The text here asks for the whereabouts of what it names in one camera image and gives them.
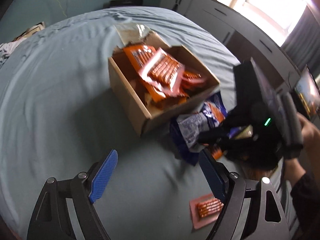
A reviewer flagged blue white snack bag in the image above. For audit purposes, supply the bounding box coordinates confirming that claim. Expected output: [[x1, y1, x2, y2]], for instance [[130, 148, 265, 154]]
[[169, 92, 227, 166]]

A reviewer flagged person right hand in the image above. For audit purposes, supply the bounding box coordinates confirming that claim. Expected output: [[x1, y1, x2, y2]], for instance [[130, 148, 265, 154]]
[[297, 113, 319, 160]]

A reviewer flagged monitor screen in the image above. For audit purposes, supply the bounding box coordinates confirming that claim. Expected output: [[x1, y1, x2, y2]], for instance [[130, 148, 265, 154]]
[[293, 65, 319, 121]]

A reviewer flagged small orange snack packet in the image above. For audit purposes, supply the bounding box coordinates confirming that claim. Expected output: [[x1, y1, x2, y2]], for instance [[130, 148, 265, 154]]
[[207, 145, 223, 160]]

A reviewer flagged small pink snack packet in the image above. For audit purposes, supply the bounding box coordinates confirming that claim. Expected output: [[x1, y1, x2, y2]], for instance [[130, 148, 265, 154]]
[[189, 193, 223, 230]]

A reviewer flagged grey cabinet row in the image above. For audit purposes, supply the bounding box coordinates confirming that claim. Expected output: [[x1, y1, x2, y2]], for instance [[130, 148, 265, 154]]
[[160, 0, 300, 88]]

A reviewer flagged light blue bed sheet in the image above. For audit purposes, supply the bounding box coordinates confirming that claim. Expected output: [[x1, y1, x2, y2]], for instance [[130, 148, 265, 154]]
[[1, 7, 238, 239]]

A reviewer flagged pink snack pack in box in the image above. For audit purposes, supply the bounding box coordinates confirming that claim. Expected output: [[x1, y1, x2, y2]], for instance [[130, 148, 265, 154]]
[[138, 48, 185, 97]]

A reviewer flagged brown cardboard box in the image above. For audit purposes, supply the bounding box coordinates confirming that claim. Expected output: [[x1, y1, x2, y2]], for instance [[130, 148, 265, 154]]
[[108, 23, 220, 136]]

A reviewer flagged bright window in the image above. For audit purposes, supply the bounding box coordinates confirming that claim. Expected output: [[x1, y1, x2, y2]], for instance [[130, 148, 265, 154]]
[[218, 0, 311, 46]]

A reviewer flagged orange snack pack in box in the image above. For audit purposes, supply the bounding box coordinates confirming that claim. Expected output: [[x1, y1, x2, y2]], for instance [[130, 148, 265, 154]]
[[123, 44, 188, 103]]

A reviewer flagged black device by wall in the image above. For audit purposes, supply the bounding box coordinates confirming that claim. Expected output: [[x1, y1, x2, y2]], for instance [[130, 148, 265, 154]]
[[103, 0, 144, 9]]

